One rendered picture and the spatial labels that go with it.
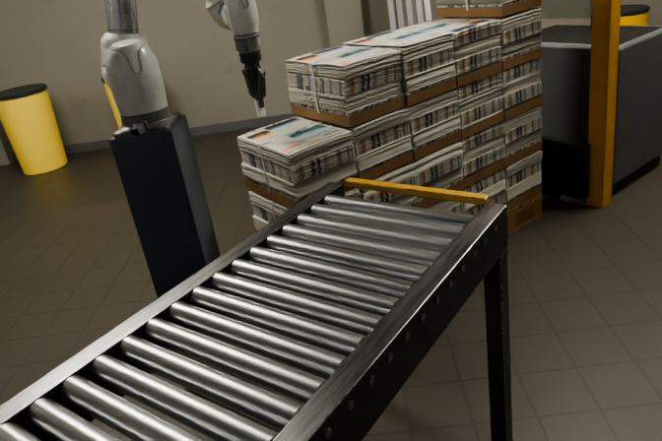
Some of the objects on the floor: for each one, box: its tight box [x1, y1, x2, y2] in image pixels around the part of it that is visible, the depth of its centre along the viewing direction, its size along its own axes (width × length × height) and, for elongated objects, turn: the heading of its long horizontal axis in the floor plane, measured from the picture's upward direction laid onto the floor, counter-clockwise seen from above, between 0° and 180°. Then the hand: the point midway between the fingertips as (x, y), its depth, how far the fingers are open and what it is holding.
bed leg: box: [484, 247, 514, 441], centre depth 166 cm, size 6×6×68 cm
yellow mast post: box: [586, 0, 624, 208], centre depth 276 cm, size 9×9×185 cm
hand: (260, 107), depth 211 cm, fingers closed
